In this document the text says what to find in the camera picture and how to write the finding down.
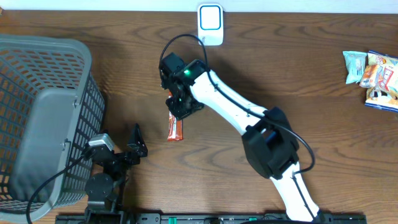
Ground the small orange snack packet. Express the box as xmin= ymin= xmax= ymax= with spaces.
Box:
xmin=359 ymin=65 xmax=382 ymax=88

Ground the grey plastic shopping basket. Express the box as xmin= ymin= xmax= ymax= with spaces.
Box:
xmin=1 ymin=34 xmax=105 ymax=223

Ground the white barcode scanner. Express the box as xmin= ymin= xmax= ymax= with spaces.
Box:
xmin=197 ymin=3 xmax=224 ymax=46

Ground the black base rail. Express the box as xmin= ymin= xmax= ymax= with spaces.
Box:
xmin=55 ymin=212 xmax=368 ymax=224

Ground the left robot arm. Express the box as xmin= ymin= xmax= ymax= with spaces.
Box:
xmin=83 ymin=124 xmax=148 ymax=223

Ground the black left camera cable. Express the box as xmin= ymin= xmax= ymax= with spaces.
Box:
xmin=25 ymin=154 xmax=88 ymax=224

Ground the light green wet wipes pack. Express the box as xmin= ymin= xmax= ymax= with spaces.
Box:
xmin=343 ymin=51 xmax=367 ymax=84

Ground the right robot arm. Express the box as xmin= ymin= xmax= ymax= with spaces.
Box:
xmin=159 ymin=53 xmax=320 ymax=222

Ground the cream snack bag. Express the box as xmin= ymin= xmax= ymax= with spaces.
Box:
xmin=365 ymin=50 xmax=397 ymax=113

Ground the black camera cable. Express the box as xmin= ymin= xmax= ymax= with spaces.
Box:
xmin=25 ymin=154 xmax=88 ymax=224
xmin=158 ymin=33 xmax=316 ymax=222

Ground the long orange snack bar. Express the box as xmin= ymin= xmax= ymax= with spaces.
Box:
xmin=167 ymin=91 xmax=184 ymax=142

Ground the black right camera cable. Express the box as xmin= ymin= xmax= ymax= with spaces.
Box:
xmin=158 ymin=33 xmax=316 ymax=222

